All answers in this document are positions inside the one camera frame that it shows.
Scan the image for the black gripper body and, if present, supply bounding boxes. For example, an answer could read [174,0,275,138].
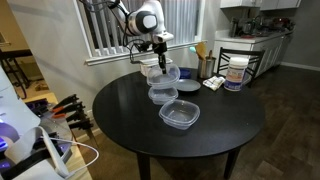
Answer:
[152,41,168,57]

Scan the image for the clear plastic bowl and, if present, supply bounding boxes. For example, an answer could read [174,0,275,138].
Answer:
[147,85,180,106]
[158,98,201,131]
[146,62,181,90]

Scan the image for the dark grey round plate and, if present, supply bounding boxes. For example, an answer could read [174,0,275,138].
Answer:
[173,78,202,93]

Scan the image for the wooden spatula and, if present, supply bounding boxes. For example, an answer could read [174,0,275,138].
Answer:
[194,41,209,61]

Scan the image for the metal utensil holder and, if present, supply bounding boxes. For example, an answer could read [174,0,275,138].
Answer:
[196,56,217,80]

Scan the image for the white window sill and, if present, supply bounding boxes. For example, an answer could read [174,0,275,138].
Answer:
[84,40,208,67]

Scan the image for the white wipes canister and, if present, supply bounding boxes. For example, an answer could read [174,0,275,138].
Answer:
[223,56,251,92]

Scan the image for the round black table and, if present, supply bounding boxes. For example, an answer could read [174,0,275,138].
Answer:
[91,67,267,180]

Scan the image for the dark wooden chair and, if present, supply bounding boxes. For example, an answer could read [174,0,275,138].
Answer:
[216,46,267,89]

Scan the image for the black countertop appliance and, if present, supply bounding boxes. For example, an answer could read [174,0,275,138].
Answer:
[229,16,255,38]

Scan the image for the white kitchen counter cabinet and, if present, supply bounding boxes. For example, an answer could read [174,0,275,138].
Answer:
[212,27,295,78]

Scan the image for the white upper cabinets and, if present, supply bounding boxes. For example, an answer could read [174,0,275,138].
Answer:
[219,0,303,11]

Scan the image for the black metal rack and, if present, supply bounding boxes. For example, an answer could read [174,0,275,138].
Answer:
[0,48,35,100]

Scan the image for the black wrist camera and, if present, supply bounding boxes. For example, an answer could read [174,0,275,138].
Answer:
[133,39,153,53]

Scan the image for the white cable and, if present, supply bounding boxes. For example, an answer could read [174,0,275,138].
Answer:
[37,125,101,180]

